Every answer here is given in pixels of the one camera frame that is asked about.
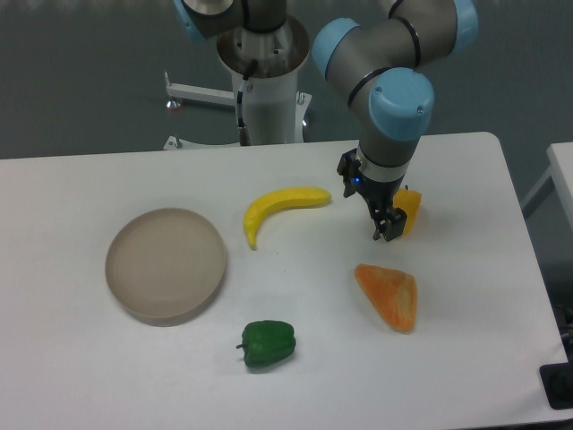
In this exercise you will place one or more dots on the green toy bell pepper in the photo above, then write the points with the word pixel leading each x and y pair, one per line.
pixel 266 343

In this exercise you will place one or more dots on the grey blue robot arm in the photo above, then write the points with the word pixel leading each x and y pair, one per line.
pixel 375 71

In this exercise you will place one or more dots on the white side table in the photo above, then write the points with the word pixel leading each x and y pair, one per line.
pixel 557 177

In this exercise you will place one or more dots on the beige round plate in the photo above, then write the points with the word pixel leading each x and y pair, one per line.
pixel 165 265

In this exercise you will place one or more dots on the yellow toy pepper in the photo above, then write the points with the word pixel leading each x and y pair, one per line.
pixel 409 201

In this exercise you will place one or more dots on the yellow toy banana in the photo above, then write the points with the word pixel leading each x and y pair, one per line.
pixel 285 199

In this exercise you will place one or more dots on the orange toy fruit slice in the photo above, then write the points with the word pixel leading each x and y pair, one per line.
pixel 393 294

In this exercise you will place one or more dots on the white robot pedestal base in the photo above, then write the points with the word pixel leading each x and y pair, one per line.
pixel 269 107

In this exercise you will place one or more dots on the black device at table edge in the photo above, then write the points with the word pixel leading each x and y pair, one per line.
pixel 557 384

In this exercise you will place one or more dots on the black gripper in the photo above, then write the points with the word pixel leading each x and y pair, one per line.
pixel 377 185

